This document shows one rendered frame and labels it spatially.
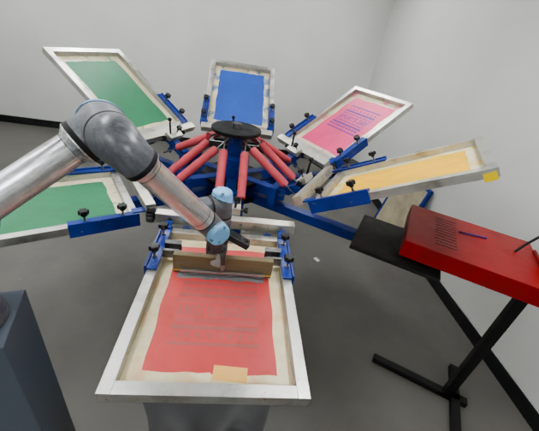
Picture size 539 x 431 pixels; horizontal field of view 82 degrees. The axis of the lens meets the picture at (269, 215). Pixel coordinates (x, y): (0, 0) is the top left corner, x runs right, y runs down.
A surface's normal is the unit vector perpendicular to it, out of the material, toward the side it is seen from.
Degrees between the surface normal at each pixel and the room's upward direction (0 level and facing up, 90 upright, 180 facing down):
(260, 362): 0
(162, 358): 0
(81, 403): 0
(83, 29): 90
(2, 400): 90
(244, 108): 32
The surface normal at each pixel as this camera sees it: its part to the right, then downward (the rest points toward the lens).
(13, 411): 0.35, 0.53
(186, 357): 0.15, -0.84
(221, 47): 0.06, 0.52
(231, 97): 0.15, -0.44
